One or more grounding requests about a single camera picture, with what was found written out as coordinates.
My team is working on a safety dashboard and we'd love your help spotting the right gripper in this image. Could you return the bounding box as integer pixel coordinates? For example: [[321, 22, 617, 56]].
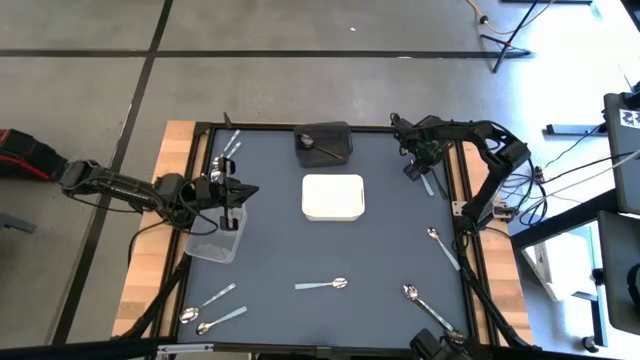
[[390, 113, 449, 182]]

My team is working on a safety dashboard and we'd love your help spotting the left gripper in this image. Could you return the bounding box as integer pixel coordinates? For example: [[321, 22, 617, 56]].
[[193, 157, 260, 232]]

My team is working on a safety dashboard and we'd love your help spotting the silver spoon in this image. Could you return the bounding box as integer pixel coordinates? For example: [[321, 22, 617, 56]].
[[178, 282, 237, 325], [402, 283, 456, 334], [195, 305, 249, 337]]

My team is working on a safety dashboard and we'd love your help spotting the clear plastic bin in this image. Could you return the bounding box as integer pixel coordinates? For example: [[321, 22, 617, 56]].
[[184, 202, 249, 265]]

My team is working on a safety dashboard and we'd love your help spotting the white plastic bin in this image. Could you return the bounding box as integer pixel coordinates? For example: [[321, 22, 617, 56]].
[[301, 173, 366, 222]]

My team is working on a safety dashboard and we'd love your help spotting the black plastic bin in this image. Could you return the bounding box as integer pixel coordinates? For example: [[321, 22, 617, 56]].
[[293, 121, 355, 169]]

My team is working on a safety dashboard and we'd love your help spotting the blue-grey table mat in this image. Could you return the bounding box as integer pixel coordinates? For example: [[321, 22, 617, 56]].
[[178, 128, 471, 350]]

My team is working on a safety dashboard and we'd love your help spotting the black tripod stand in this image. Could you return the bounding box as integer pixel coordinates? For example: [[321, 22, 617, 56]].
[[478, 0, 534, 75]]

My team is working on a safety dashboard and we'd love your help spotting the black floor bar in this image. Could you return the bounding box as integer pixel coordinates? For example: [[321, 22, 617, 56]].
[[544, 122, 609, 136]]

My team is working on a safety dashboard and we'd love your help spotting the white box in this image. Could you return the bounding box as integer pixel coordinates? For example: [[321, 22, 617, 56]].
[[521, 227, 601, 303]]

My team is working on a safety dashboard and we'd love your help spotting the black bulky object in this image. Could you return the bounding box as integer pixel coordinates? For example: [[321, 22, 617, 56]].
[[408, 327, 471, 360]]

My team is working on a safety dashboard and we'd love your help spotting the black case with sticker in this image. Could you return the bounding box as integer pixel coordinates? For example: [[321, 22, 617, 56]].
[[602, 91, 640, 216]]

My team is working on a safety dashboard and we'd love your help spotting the black and red bag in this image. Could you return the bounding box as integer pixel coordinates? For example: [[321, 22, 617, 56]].
[[0, 128, 70, 182]]

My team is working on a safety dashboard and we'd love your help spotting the grey flat object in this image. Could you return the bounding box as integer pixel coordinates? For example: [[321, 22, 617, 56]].
[[0, 211, 39, 235]]

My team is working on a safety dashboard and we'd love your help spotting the black aluminium beam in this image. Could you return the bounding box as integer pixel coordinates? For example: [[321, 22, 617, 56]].
[[0, 337, 640, 360]]

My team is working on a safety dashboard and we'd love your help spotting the black table frame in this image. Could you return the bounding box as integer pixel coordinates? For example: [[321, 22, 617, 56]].
[[112, 112, 539, 360]]

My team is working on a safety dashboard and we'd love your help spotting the black cable bundle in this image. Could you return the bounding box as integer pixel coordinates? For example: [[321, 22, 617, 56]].
[[499, 149, 640, 229]]

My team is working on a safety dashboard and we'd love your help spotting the yellow cable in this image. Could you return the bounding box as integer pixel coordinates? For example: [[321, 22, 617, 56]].
[[464, 0, 556, 36]]

